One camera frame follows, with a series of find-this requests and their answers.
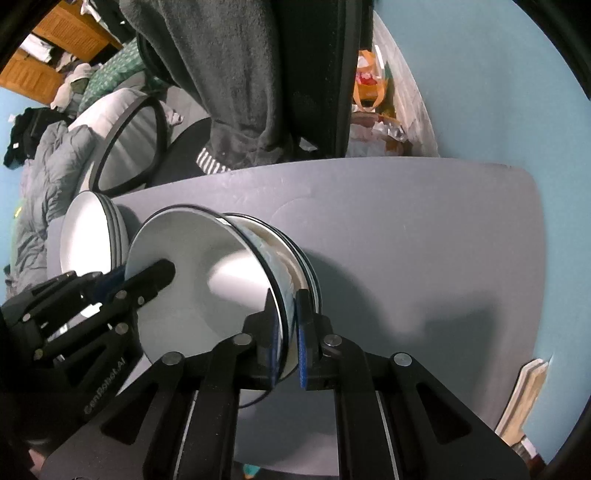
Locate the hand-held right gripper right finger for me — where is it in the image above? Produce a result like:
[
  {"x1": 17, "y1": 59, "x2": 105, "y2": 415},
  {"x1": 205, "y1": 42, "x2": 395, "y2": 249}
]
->
[{"x1": 295, "y1": 288, "x2": 532, "y2": 480}]

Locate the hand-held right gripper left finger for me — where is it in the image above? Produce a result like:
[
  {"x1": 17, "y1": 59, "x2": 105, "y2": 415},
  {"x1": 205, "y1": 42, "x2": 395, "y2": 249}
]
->
[{"x1": 44, "y1": 288, "x2": 284, "y2": 480}]

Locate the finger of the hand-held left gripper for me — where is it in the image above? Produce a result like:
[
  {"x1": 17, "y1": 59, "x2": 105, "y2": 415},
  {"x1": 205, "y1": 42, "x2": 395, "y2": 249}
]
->
[
  {"x1": 46, "y1": 258, "x2": 177, "y2": 366},
  {"x1": 9, "y1": 264, "x2": 126, "y2": 325}
]

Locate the small grey white bowl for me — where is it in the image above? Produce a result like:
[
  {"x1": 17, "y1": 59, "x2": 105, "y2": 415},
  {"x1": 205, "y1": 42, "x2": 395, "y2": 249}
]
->
[
  {"x1": 126, "y1": 205, "x2": 296, "y2": 376},
  {"x1": 222, "y1": 212, "x2": 309, "y2": 370},
  {"x1": 259, "y1": 226, "x2": 322, "y2": 324}
]

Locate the large white plate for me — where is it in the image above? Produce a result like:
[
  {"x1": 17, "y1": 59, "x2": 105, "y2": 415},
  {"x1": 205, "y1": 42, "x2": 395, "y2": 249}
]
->
[
  {"x1": 92, "y1": 194, "x2": 124, "y2": 273},
  {"x1": 99, "y1": 198, "x2": 131, "y2": 271}
]

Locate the large white deep bowl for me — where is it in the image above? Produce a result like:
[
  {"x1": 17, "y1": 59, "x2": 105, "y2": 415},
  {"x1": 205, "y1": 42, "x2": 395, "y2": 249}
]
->
[{"x1": 60, "y1": 191, "x2": 114, "y2": 278}]

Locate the grey duvet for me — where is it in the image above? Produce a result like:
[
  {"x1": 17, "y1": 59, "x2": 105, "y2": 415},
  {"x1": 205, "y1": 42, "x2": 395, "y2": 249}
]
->
[{"x1": 4, "y1": 122, "x2": 109, "y2": 301}]

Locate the pile of black clothes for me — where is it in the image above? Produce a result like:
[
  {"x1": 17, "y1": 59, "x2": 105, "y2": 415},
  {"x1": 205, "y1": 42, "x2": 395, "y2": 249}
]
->
[{"x1": 2, "y1": 106, "x2": 70, "y2": 169}]

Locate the pile of white clothes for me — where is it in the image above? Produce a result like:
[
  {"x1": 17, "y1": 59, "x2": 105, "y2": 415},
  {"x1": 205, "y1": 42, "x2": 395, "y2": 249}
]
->
[{"x1": 48, "y1": 62, "x2": 95, "y2": 110}]

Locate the green checkered cloth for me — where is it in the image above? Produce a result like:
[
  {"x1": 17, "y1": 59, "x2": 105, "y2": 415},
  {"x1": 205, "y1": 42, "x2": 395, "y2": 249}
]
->
[{"x1": 81, "y1": 37, "x2": 151, "y2": 104}]

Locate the dark grey fleece robe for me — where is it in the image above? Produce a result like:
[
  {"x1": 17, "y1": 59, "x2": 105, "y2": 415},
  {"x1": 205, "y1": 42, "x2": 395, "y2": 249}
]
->
[{"x1": 119, "y1": 0, "x2": 301, "y2": 175}]

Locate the white plastic bag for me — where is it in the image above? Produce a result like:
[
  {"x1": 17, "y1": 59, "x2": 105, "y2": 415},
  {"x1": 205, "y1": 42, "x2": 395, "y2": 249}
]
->
[{"x1": 348, "y1": 111, "x2": 409, "y2": 158}]

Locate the wooden cabinet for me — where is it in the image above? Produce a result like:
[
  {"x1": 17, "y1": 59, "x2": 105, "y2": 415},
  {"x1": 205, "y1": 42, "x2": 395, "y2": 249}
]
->
[{"x1": 0, "y1": 0, "x2": 125, "y2": 106}]

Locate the orange bag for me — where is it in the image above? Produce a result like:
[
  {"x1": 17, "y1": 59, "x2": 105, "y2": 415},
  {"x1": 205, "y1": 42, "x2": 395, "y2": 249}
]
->
[{"x1": 353, "y1": 48, "x2": 389, "y2": 112}]

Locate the black office chair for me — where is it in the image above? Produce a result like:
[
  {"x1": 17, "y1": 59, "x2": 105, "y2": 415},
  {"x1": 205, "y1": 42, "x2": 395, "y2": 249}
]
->
[{"x1": 90, "y1": 0, "x2": 370, "y2": 195}]

